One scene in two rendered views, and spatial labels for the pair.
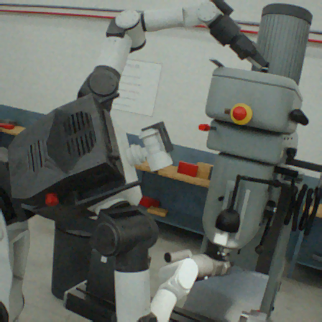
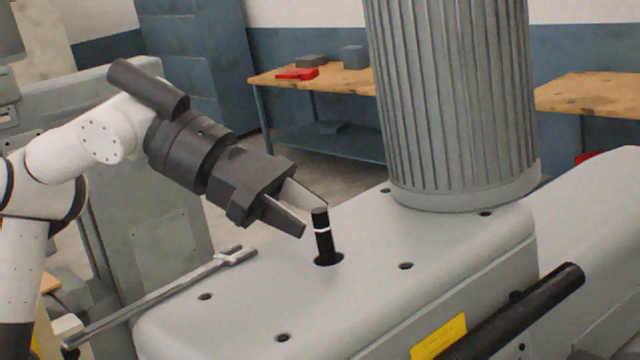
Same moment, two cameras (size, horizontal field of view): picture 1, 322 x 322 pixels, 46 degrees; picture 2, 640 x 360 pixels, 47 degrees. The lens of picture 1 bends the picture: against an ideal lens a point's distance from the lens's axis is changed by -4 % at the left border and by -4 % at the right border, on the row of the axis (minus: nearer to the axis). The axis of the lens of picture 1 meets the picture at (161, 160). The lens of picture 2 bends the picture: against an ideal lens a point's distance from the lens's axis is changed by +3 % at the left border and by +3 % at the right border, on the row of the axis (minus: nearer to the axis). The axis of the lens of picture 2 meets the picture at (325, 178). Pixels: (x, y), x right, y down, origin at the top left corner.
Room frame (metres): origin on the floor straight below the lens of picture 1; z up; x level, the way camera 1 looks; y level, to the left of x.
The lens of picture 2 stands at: (0.67, -0.69, 2.27)
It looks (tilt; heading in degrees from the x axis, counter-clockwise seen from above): 20 degrees down; 31
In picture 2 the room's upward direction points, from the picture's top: 11 degrees counter-clockwise
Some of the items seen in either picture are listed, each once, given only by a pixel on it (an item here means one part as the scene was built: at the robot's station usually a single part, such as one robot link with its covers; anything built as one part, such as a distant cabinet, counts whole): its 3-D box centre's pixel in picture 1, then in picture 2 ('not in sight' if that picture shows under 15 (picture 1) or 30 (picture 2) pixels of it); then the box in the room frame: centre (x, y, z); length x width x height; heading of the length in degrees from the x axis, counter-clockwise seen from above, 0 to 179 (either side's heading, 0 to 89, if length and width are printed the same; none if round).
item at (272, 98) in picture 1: (259, 103); (349, 311); (1.33, -0.29, 1.81); 0.47 x 0.26 x 0.16; 158
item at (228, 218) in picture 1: (228, 218); not in sight; (1.11, -0.23, 1.45); 0.07 x 0.07 x 0.06
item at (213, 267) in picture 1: (205, 266); not in sight; (1.25, -0.22, 1.23); 0.13 x 0.12 x 0.10; 45
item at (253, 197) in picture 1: (237, 199); not in sight; (1.32, -0.29, 1.47); 0.21 x 0.19 x 0.32; 68
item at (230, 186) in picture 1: (228, 212); not in sight; (1.22, -0.24, 1.45); 0.04 x 0.04 x 0.21; 68
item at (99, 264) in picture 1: (118, 272); not in sight; (1.49, 0.08, 1.04); 0.22 x 0.12 x 0.20; 75
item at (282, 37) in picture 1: (279, 49); (450, 69); (1.55, -0.38, 2.05); 0.20 x 0.20 x 0.32
